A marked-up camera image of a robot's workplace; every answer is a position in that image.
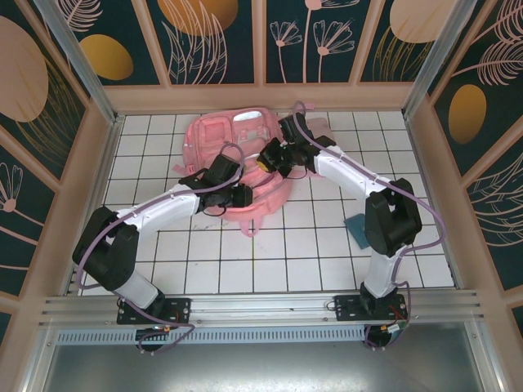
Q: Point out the pink pencil case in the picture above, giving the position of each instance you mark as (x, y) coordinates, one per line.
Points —
(323, 128)

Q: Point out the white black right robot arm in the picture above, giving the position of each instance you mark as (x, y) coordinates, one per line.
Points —
(347, 171)

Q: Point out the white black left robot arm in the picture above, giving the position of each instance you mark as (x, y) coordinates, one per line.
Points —
(163, 208)

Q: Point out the pink school backpack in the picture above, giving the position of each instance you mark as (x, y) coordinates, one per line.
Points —
(212, 134)

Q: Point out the aluminium mounting rail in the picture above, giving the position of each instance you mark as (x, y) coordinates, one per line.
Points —
(261, 304)

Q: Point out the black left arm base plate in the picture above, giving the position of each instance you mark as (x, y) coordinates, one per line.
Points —
(180, 310)

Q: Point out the aluminium corner post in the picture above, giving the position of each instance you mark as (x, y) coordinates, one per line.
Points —
(81, 61)
(433, 61)

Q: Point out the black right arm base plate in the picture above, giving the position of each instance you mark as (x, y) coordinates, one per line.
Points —
(347, 308)

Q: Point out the teal notebook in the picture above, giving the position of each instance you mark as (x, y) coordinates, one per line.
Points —
(354, 228)

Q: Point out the grey metal sheet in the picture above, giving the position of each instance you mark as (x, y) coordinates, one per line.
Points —
(261, 367)

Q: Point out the aluminium side rail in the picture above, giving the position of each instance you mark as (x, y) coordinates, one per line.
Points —
(106, 163)

